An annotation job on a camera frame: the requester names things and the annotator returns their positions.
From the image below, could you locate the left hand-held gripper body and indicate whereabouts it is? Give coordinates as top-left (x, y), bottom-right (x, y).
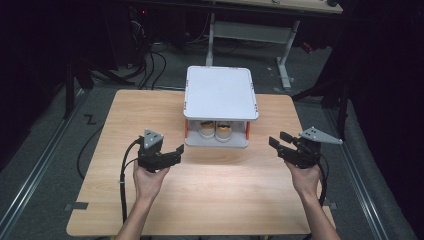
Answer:
top-left (137, 128), bottom-right (168, 174)

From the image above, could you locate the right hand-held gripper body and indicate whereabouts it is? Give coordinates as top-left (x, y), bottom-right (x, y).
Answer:
top-left (282, 126), bottom-right (344, 170)

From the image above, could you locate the white sneaker with orange heel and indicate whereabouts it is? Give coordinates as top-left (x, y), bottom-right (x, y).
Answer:
top-left (214, 120), bottom-right (233, 144)
top-left (198, 120), bottom-right (217, 140)

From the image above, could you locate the white two-tier shoe rack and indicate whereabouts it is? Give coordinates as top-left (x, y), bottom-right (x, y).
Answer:
top-left (182, 65), bottom-right (261, 149)

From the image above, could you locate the person's right hand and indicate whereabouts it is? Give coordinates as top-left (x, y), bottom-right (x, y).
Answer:
top-left (285, 161), bottom-right (324, 202)

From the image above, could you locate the person's left hand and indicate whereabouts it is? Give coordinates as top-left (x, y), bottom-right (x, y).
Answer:
top-left (132, 162), bottom-right (172, 203)

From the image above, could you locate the black metal stand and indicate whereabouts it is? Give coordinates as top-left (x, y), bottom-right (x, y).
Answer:
top-left (61, 58), bottom-right (136, 120)
top-left (290, 74), bottom-right (353, 142)

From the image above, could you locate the grey tape strip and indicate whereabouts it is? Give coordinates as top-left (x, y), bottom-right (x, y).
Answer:
top-left (63, 201), bottom-right (90, 212)

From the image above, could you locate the wooden desk with white legs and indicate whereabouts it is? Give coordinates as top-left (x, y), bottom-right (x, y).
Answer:
top-left (203, 0), bottom-right (344, 90)

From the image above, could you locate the black computer tower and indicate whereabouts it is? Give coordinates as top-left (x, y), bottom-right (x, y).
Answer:
top-left (126, 5), bottom-right (153, 66)

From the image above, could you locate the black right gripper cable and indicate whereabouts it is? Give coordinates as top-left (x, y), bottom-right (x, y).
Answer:
top-left (317, 153), bottom-right (330, 207)

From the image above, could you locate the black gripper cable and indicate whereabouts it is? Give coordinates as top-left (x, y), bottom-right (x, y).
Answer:
top-left (317, 153), bottom-right (330, 207)
top-left (119, 137), bottom-right (142, 225)

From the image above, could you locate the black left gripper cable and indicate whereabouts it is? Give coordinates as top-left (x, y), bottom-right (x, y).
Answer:
top-left (119, 137), bottom-right (142, 225)

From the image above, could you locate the metal floor rail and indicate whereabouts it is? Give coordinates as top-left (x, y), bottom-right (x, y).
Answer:
top-left (323, 108), bottom-right (390, 240)
top-left (0, 89), bottom-right (88, 236)

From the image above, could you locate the black floor cable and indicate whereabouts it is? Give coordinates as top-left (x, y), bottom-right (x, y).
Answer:
top-left (76, 123), bottom-right (105, 180)

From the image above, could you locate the bundle of black cables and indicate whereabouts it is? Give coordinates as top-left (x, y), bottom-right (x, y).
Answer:
top-left (128, 16), bottom-right (168, 92)

